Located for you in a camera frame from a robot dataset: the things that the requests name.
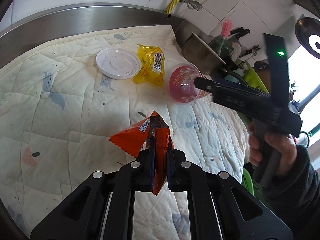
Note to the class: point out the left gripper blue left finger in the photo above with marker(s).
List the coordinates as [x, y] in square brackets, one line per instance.
[151, 163]

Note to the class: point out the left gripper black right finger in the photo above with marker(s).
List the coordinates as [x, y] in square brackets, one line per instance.
[170, 166]

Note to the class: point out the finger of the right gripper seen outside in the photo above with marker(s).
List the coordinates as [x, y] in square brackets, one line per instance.
[204, 85]

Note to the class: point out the orange snack wrapper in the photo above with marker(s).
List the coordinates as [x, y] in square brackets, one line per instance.
[151, 131]

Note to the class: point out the red cartoon plastic cup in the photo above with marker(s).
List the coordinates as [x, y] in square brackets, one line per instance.
[179, 83]

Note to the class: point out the yellow snack wrapper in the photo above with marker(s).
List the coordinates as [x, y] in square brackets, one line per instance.
[152, 66]

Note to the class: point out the white plastic lid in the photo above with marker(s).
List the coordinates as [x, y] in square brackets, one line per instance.
[118, 63]

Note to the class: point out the dark sleeve right forearm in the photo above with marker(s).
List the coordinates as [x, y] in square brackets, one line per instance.
[294, 198]

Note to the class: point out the green trash basket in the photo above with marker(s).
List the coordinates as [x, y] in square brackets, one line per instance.
[247, 182]

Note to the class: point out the person's right hand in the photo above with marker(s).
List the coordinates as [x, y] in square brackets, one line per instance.
[285, 145]

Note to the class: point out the enamel pot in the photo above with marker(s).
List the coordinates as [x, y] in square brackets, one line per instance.
[197, 52]

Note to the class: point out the green dish rack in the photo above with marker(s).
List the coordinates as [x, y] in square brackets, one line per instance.
[252, 78]

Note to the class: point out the green utensil holder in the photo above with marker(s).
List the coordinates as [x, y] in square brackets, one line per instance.
[221, 46]

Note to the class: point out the pink bottle brush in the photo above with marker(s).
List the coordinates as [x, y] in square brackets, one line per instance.
[226, 28]

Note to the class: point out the white quilted cloth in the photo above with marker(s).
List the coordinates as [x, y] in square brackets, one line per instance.
[58, 113]

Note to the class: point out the black handled knife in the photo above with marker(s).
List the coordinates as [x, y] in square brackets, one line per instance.
[239, 33]

